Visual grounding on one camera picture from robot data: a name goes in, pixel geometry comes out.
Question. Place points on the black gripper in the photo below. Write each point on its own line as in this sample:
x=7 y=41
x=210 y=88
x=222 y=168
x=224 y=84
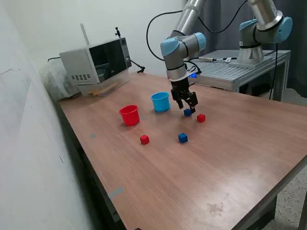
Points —
x=180 y=86

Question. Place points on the small blue cube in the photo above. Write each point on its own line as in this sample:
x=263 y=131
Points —
x=187 y=113
x=182 y=138

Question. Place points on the small red cube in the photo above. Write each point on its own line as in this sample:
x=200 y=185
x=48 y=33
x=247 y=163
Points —
x=201 y=118
x=144 y=140

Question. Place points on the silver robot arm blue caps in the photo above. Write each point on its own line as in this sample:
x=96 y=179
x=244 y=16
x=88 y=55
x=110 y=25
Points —
x=182 y=48

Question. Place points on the blue plastic cup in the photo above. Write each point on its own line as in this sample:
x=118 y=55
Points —
x=160 y=105

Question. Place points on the aluminium profile robot table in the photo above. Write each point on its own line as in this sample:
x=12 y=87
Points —
x=216 y=72

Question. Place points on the white warning label tag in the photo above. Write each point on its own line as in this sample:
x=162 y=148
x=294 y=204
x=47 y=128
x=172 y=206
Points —
x=228 y=60

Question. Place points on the dark grey curtain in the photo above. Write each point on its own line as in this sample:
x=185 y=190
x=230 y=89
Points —
x=220 y=44

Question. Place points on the wooden sticks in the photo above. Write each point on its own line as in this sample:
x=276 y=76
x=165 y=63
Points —
x=96 y=92

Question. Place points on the silver microwave oven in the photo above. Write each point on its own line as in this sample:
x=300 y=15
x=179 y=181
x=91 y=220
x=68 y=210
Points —
x=79 y=64

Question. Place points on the thin white rod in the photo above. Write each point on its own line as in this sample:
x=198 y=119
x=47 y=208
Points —
x=84 y=33

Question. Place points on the clear plastic bag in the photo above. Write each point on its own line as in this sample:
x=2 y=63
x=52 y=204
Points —
x=55 y=83

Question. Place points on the aluminium robot mount plate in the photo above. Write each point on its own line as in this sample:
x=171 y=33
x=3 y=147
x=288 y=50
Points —
x=242 y=64

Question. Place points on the small black camera mount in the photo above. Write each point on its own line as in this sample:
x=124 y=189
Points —
x=117 y=32

